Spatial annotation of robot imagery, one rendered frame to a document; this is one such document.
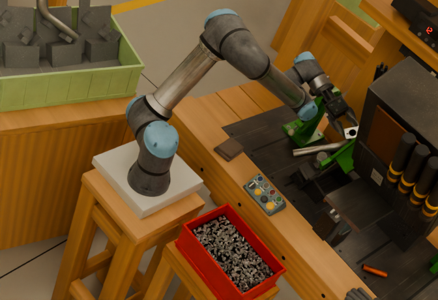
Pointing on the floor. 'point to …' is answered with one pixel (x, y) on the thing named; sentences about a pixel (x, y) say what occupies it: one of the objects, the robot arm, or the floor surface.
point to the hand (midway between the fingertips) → (353, 135)
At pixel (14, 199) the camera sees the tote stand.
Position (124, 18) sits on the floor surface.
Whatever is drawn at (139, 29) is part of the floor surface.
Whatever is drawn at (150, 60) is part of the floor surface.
